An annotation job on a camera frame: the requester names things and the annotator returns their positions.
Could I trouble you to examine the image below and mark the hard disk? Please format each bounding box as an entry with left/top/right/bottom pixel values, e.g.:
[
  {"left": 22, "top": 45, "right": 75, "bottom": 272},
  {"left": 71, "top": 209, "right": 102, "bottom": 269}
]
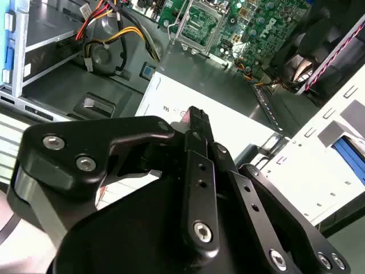
[{"left": 332, "top": 136, "right": 365, "bottom": 188}]

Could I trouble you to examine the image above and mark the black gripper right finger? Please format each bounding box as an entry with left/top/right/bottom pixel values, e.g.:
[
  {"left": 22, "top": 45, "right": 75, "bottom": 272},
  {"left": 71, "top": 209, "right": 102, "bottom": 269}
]
[{"left": 199, "top": 110, "right": 351, "bottom": 274}]

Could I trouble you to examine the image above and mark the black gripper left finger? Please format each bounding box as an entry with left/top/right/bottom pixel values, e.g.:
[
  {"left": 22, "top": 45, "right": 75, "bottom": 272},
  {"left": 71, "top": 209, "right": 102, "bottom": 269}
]
[{"left": 7, "top": 106, "right": 221, "bottom": 259}]

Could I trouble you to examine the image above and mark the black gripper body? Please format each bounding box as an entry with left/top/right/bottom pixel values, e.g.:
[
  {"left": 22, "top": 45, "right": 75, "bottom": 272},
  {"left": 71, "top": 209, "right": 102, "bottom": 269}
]
[{"left": 53, "top": 174, "right": 259, "bottom": 274}]

